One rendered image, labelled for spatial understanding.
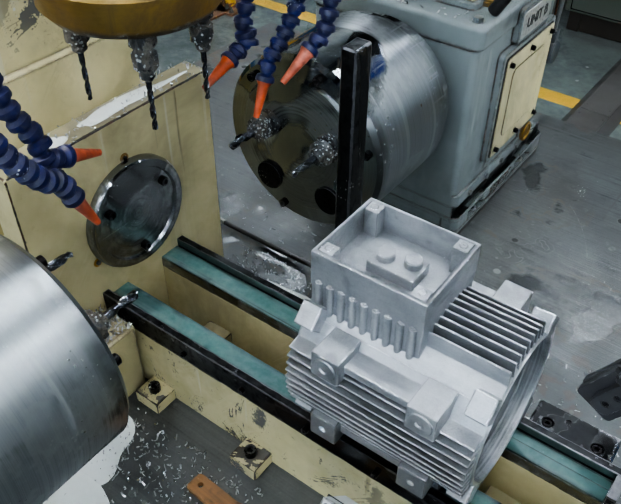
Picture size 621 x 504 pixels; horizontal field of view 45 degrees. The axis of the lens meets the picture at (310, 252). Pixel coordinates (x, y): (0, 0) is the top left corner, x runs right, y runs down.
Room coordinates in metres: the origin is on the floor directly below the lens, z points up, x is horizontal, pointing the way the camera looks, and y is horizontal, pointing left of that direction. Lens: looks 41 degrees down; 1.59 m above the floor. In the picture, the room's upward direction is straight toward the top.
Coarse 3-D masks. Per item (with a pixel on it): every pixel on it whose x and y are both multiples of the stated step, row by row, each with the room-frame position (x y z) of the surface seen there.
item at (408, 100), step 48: (288, 48) 0.88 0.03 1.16; (336, 48) 0.87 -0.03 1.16; (384, 48) 0.90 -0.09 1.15; (240, 96) 0.90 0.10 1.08; (288, 96) 0.85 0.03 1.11; (336, 96) 0.81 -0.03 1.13; (384, 96) 0.83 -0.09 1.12; (432, 96) 0.89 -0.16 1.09; (240, 144) 0.91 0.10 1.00; (288, 144) 0.85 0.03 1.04; (336, 144) 0.80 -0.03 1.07; (384, 144) 0.78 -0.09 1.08; (432, 144) 0.88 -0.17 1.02; (288, 192) 0.85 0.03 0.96; (384, 192) 0.79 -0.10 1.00
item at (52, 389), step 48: (0, 240) 0.50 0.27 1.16; (0, 288) 0.44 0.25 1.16; (48, 288) 0.45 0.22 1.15; (0, 336) 0.40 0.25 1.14; (48, 336) 0.42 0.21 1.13; (96, 336) 0.44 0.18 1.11; (0, 384) 0.37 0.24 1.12; (48, 384) 0.39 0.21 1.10; (96, 384) 0.41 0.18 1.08; (0, 432) 0.35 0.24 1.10; (48, 432) 0.37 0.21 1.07; (96, 432) 0.39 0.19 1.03; (0, 480) 0.32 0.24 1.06; (48, 480) 0.35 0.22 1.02
